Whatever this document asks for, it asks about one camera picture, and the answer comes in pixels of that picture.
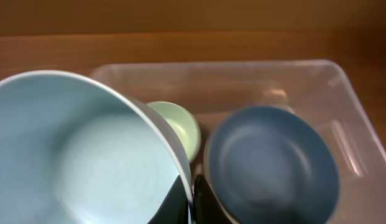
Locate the clear plastic storage bin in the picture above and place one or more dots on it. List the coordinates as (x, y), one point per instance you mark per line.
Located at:
(317, 91)

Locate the light blue plastic bowl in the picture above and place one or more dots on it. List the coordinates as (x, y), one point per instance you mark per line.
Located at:
(73, 150)

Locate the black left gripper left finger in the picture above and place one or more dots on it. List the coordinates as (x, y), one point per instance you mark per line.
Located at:
(174, 208)

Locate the mint green plastic bowl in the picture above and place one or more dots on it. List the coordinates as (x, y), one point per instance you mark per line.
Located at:
(183, 123)

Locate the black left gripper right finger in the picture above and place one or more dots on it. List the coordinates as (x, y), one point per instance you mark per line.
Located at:
(207, 208)

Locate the dark blue plastic plate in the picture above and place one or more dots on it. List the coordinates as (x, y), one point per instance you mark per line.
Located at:
(267, 165)

